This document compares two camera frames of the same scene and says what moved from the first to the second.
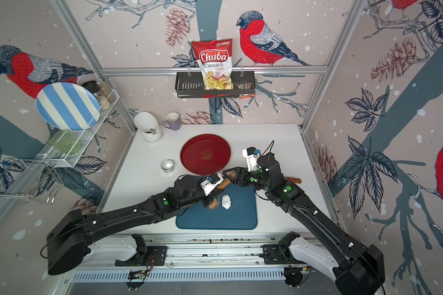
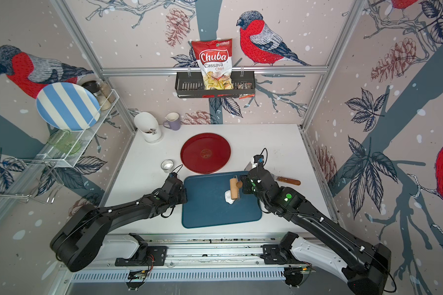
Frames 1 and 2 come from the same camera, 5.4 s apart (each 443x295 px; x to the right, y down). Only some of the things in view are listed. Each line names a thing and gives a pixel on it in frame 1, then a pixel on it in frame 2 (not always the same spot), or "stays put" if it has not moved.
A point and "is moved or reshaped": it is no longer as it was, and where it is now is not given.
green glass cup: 65,141 stays put
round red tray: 205,154 stays put
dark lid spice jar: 93,86 stays put
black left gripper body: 207,199 to 181,197
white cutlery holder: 149,126 stays put
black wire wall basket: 188,85 stays put
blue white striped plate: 68,106 stays put
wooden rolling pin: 222,185 to 234,185
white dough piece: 226,201 is moved or reshaped
